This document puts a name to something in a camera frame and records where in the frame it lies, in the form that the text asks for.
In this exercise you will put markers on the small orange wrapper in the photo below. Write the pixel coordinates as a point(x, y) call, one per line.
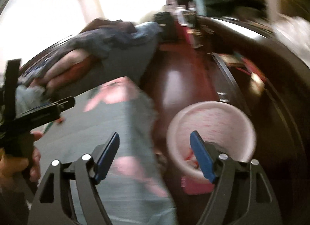
point(59, 119)

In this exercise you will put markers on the dark wooden dresser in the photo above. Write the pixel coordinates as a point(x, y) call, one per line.
point(278, 89)

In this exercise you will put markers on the dark wooden headboard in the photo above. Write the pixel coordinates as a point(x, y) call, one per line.
point(36, 67)

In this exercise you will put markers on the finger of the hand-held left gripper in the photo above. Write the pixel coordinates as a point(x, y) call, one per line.
point(48, 111)

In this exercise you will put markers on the red and white packet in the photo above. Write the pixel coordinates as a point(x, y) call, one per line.
point(191, 157)

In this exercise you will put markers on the person's left hand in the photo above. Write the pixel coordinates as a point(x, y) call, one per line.
point(12, 166)

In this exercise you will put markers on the pink folded comforter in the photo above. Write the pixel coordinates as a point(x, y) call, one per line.
point(72, 67)

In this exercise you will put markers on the pink white round object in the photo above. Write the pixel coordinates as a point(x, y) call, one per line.
point(218, 118)

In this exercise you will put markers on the light blue cloth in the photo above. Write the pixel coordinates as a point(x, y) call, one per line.
point(29, 99)

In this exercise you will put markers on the black suitcase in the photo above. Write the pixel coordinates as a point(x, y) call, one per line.
point(165, 25)

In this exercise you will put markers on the red items in drawer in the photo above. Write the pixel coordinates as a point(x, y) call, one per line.
point(249, 72)

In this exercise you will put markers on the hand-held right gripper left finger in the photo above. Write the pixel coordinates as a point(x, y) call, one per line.
point(106, 159)

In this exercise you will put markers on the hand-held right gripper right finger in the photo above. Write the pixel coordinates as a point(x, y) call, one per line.
point(202, 159)

